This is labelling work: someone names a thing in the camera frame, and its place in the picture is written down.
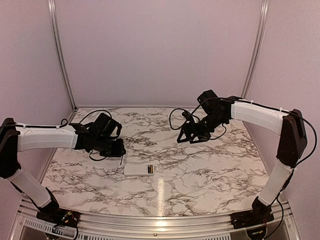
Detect right aluminium frame post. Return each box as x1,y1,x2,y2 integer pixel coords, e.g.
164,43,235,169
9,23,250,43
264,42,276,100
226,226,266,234
241,0,270,99

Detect white remote control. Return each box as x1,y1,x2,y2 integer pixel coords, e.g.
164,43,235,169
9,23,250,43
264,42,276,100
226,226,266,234
123,164,155,177

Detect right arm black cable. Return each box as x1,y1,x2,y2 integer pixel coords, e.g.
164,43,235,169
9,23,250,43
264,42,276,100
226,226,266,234
169,97,318,168

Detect front aluminium rail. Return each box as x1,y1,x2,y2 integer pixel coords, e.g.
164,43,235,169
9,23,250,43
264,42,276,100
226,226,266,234
8,198,301,240

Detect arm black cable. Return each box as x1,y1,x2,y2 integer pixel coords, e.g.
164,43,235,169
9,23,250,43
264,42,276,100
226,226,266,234
0,109,123,162
169,97,318,168

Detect white battery compartment cover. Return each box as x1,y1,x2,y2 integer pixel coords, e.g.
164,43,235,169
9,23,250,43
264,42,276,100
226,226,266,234
185,157,196,167

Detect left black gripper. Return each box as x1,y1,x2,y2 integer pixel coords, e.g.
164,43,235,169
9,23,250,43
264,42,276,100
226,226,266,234
94,135,126,158

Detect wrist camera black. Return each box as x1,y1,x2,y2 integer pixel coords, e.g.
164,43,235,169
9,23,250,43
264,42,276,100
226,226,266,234
93,113,122,140
181,110,193,121

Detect aluminium frame post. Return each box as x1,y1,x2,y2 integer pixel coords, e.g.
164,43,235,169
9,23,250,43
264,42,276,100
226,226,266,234
241,0,270,99
47,0,77,111

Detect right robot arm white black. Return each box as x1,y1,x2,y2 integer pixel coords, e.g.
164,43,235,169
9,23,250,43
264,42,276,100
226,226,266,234
177,91,308,224

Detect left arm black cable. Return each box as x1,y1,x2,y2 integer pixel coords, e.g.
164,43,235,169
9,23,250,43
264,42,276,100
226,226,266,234
0,109,123,162

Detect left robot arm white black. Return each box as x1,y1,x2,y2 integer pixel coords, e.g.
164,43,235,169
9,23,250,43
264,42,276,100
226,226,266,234
0,113,126,227

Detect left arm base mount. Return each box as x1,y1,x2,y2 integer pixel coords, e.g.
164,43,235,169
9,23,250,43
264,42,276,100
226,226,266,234
36,208,80,228

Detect black gold battery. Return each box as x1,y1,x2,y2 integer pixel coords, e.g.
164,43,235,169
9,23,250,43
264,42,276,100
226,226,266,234
147,165,154,175

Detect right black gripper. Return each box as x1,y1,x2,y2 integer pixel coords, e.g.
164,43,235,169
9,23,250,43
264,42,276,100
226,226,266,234
177,111,227,144

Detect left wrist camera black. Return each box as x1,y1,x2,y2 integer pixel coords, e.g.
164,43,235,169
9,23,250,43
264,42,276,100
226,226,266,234
93,113,122,140

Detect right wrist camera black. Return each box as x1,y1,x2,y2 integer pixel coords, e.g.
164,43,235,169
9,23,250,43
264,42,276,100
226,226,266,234
181,110,193,121

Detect left aluminium frame post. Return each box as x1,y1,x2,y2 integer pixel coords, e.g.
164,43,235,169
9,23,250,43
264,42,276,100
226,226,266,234
47,0,77,111

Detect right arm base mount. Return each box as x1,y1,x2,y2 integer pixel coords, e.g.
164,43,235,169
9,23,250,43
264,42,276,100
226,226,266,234
230,210,275,229

